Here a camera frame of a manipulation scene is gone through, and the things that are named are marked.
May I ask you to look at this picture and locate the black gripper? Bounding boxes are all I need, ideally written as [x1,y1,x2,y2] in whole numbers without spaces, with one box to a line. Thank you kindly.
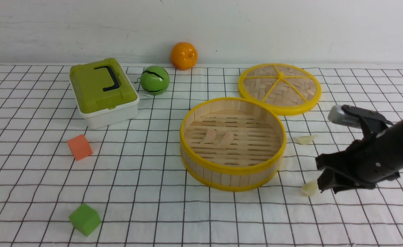
[315,123,403,193]

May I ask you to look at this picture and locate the pale yellow-green dumpling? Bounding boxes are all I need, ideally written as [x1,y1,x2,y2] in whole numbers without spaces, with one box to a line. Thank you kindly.
[300,180,319,197]

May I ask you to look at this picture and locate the pale green dumpling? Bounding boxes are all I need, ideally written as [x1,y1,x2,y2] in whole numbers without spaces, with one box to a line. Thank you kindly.
[292,135,318,145]

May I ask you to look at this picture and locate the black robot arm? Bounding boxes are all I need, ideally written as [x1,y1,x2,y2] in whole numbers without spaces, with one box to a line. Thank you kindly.
[315,105,403,193]

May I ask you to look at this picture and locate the bamboo steamer tray yellow rims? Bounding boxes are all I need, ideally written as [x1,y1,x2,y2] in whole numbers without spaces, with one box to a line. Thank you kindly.
[180,97,287,192]

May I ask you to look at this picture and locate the woven bamboo steamer lid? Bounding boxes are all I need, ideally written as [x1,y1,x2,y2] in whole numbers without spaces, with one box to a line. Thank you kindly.
[238,63,322,116]

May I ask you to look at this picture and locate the pink dumpling right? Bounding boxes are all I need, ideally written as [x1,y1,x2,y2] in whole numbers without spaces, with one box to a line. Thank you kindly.
[217,131,234,146]

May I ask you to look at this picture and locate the pink dumpling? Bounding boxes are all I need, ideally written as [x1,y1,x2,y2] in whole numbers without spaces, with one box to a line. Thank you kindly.
[200,129,217,144]
[217,131,234,146]

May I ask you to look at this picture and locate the pink dumpling left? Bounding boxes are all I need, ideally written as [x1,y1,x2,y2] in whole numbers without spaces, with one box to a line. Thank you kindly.
[200,129,217,144]

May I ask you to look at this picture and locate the orange fruit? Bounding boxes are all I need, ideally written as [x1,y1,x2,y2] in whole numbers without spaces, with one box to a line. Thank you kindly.
[170,42,198,70]

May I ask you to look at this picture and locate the green striped ball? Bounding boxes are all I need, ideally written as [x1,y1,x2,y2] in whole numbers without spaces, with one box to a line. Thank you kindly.
[140,66,170,95]

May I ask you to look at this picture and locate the green lid white box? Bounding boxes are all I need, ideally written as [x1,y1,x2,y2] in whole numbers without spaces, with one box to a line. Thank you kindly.
[69,58,140,129]

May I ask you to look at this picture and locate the green foam cube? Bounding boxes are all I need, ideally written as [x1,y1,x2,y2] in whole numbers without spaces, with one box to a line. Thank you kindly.
[69,203,102,236]

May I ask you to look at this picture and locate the orange foam cube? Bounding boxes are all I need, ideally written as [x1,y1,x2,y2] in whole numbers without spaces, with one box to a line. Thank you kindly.
[67,134,93,161]

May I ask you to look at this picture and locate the white grid tablecloth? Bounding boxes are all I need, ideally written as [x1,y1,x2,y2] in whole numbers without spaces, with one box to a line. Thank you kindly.
[0,64,403,247]

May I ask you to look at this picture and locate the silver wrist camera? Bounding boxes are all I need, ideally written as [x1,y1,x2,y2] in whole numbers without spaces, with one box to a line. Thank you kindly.
[327,105,394,136]

